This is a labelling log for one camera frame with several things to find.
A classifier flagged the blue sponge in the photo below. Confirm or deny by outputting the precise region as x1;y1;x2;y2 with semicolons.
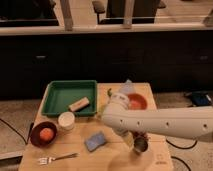
84;132;106;152

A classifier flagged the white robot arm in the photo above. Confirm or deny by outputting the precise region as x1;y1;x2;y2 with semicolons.
102;93;213;142

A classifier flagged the green chili pepper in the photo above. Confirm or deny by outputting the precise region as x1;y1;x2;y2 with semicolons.
107;88;112;97

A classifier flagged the wooden block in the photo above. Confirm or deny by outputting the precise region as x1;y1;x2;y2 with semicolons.
69;97;89;112

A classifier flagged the orange bowl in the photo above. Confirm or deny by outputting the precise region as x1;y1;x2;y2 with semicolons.
128;93;147;110

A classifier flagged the green plastic tray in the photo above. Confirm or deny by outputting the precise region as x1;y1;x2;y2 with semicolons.
42;80;97;117

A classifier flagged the white round container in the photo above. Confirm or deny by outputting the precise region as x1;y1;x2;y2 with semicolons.
58;112;75;130

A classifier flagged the brown pine cone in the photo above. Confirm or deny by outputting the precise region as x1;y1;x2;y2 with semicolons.
133;132;148;139

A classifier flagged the metal cup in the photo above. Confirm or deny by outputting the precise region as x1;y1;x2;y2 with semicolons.
134;137;148;153

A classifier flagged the black office chair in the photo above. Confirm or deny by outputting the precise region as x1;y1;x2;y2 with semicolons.
92;0;166;25

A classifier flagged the orange fruit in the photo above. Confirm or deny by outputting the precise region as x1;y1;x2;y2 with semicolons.
40;128;54;141

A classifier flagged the dark brown bowl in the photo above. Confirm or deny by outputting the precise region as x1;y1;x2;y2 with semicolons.
30;121;57;147

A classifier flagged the blue box on floor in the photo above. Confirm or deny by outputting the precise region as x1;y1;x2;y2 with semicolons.
191;92;212;106

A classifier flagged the silver fork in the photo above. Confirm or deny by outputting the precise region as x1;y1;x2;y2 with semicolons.
38;153;78;165

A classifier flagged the black floor cable left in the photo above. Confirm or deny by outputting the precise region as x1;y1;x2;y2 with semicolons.
0;118;35;146

